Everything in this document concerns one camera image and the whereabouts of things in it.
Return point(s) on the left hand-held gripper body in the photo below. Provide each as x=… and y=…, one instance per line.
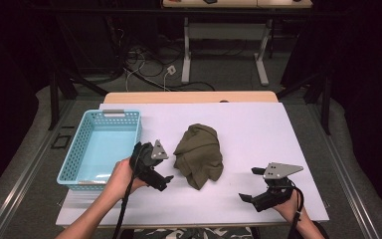
x=146, y=157

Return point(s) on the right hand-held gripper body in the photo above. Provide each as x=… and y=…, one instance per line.
x=278, y=191

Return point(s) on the light blue perforated plastic basket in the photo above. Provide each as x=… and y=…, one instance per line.
x=107, y=149

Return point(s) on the olive green cloth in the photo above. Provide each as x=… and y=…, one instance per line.
x=199, y=156

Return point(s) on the person's right hand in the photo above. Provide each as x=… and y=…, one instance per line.
x=293, y=209

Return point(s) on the person's left hand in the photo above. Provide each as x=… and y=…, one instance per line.
x=121, y=179

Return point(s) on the white board table cover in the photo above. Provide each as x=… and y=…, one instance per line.
x=252, y=132

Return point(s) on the person's camouflage pants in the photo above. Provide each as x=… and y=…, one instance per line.
x=185, y=233

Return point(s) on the light wooden table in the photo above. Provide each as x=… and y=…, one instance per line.
x=189, y=97

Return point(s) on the white power adapter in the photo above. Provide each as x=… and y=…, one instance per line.
x=171, y=70

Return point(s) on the black metal stand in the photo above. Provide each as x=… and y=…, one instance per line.
x=325, y=96
x=63, y=89

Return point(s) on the white-legged desk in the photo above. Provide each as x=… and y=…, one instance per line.
x=225, y=31

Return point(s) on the metal floor rail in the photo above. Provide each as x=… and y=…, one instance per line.
x=23, y=179
x=344, y=179

